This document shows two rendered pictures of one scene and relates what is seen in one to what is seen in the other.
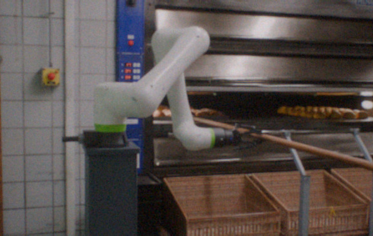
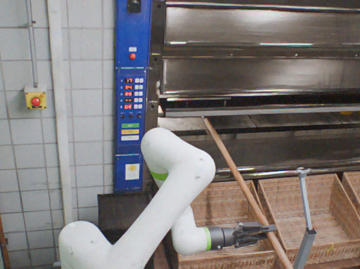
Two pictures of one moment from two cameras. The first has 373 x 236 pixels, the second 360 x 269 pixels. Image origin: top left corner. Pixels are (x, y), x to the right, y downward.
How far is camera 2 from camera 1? 1.37 m
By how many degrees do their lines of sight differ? 26
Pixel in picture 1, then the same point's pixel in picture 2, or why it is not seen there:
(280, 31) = (323, 35)
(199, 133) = (192, 245)
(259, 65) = (288, 73)
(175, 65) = (161, 227)
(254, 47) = (286, 53)
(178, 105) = not seen: hidden behind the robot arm
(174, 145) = not seen: hidden behind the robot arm
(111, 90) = (77, 257)
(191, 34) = (189, 173)
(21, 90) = (5, 109)
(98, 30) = (92, 39)
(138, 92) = not seen: outside the picture
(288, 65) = (323, 72)
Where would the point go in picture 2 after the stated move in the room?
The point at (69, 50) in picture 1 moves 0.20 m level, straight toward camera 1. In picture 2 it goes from (57, 66) to (51, 84)
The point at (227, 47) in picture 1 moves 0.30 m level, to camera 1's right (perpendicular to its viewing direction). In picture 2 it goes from (252, 54) to (311, 62)
